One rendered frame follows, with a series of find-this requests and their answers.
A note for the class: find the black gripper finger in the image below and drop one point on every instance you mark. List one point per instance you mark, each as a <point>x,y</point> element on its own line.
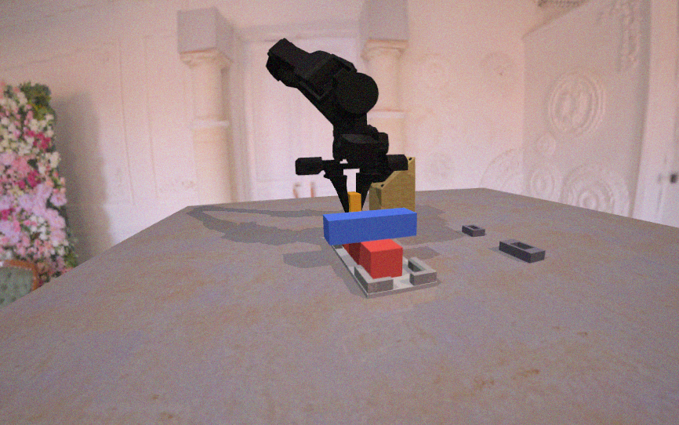
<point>363,183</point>
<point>340,184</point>

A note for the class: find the blue rectangular block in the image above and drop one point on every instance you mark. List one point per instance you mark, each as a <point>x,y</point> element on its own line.
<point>366,226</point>

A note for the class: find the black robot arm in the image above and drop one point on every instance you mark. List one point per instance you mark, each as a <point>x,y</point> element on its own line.
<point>333,85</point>

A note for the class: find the red long block with square socket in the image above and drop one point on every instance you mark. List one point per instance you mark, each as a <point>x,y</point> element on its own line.
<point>381,258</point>

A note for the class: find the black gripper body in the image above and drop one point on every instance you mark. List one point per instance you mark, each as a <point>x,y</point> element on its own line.
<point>311,166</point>

